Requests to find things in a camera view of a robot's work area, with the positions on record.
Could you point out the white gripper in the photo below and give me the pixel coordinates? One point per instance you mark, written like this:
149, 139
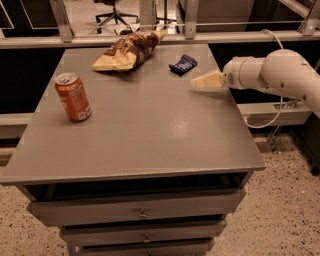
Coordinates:
231, 75

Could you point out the blue rxbar wrapper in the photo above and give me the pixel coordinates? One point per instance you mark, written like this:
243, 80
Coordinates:
184, 65

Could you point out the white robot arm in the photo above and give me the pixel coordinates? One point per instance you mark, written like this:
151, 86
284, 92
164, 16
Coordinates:
283, 73

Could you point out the red soda can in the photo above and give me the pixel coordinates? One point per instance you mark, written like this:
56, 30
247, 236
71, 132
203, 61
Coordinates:
73, 96

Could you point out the brown chip bag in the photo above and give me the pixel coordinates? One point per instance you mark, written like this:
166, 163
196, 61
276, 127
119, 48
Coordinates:
130, 51

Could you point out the grey drawer cabinet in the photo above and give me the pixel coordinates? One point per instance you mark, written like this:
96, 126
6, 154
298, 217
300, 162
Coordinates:
153, 171

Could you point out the black office chair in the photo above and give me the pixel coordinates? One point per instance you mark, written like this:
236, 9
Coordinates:
115, 15

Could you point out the grey metal railing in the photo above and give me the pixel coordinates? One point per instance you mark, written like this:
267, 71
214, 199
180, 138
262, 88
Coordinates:
72, 23

